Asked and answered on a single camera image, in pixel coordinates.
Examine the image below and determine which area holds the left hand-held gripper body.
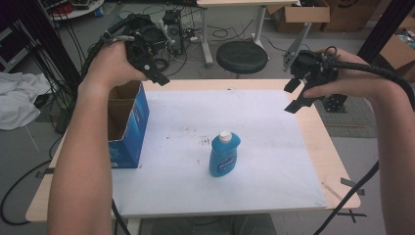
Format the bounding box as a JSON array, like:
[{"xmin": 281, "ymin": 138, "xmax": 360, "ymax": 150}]
[{"xmin": 125, "ymin": 13, "xmax": 174, "ymax": 67}]

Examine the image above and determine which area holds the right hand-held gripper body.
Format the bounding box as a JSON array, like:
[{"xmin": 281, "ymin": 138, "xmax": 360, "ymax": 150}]
[{"xmin": 282, "ymin": 22, "xmax": 341, "ymax": 100}]

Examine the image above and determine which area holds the blue cardboard box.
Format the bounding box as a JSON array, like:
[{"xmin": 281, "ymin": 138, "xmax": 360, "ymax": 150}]
[{"xmin": 107, "ymin": 79, "xmax": 151, "ymax": 169}]

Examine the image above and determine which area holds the blue bottle with white cap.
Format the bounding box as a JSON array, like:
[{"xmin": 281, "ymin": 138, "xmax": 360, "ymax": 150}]
[{"xmin": 208, "ymin": 130, "xmax": 242, "ymax": 178}]

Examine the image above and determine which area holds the person's left hand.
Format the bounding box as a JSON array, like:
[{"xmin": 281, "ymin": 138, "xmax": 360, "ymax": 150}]
[{"xmin": 78, "ymin": 40, "xmax": 149, "ymax": 96}]

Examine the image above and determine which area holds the person's right hand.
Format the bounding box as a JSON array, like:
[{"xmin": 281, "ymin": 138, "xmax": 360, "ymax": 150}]
[{"xmin": 302, "ymin": 48, "xmax": 397, "ymax": 102}]

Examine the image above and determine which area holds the slim black computer tower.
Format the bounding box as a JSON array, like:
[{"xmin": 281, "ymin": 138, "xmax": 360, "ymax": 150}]
[{"xmin": 161, "ymin": 9, "xmax": 184, "ymax": 56}]

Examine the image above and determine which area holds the open brown cardboard box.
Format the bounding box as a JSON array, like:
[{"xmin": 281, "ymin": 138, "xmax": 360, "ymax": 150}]
[{"xmin": 267, "ymin": 0, "xmax": 331, "ymax": 33}]

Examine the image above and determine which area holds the black round stool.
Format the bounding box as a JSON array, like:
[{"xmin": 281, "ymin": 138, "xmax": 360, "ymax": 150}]
[{"xmin": 215, "ymin": 40, "xmax": 269, "ymax": 79}]

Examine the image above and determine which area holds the white desk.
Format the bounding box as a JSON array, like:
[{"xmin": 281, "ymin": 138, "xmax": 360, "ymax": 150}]
[{"xmin": 196, "ymin": 0, "xmax": 301, "ymax": 68}]

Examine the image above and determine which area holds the white paper sheet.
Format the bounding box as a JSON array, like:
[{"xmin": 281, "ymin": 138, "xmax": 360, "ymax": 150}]
[{"xmin": 111, "ymin": 88, "xmax": 328, "ymax": 219}]

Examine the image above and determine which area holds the closed brown cardboard box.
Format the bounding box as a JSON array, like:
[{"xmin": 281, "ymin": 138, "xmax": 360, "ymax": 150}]
[{"xmin": 321, "ymin": 0, "xmax": 383, "ymax": 33}]

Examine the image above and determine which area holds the round white table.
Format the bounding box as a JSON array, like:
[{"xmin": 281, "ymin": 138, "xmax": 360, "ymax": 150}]
[{"xmin": 38, "ymin": 0, "xmax": 106, "ymax": 22}]

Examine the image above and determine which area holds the black metal stand pole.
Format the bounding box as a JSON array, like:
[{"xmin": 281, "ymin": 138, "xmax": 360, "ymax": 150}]
[
  {"xmin": 13, "ymin": 0, "xmax": 86, "ymax": 99},
  {"xmin": 322, "ymin": 0, "xmax": 407, "ymax": 114}
]

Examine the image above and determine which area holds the cardboard box with contents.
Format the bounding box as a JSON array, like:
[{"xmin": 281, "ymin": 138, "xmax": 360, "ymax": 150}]
[{"xmin": 378, "ymin": 16, "xmax": 415, "ymax": 84}]

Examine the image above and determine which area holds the black tape strip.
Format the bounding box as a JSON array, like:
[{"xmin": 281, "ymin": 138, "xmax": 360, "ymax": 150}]
[
  {"xmin": 340, "ymin": 177, "xmax": 366, "ymax": 196},
  {"xmin": 35, "ymin": 166, "xmax": 56, "ymax": 179}
]

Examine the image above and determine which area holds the black tape cross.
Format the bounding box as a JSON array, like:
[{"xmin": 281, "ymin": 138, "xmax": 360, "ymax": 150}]
[{"xmin": 336, "ymin": 210, "xmax": 368, "ymax": 224}]

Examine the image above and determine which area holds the white cloth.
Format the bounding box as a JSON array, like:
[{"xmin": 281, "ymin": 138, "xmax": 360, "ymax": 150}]
[{"xmin": 0, "ymin": 71, "xmax": 52, "ymax": 131}]

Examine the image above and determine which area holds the coiled black cable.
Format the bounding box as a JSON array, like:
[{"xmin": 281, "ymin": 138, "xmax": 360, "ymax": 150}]
[{"xmin": 153, "ymin": 58, "xmax": 170, "ymax": 73}]

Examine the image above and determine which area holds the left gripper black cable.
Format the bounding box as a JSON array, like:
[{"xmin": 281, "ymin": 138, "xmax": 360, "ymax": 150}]
[{"xmin": 79, "ymin": 14, "xmax": 136, "ymax": 235}]

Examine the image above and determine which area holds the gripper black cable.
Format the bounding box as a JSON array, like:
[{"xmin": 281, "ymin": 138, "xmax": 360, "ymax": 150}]
[
  {"xmin": 79, "ymin": 14, "xmax": 136, "ymax": 235},
  {"xmin": 325, "ymin": 45, "xmax": 415, "ymax": 235}
]

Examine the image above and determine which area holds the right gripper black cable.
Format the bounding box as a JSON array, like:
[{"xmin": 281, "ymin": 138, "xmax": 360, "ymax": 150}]
[{"xmin": 325, "ymin": 45, "xmax": 415, "ymax": 235}]

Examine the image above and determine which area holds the black floor cable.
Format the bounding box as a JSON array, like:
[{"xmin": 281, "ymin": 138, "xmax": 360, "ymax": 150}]
[{"xmin": 0, "ymin": 160, "xmax": 53, "ymax": 226}]

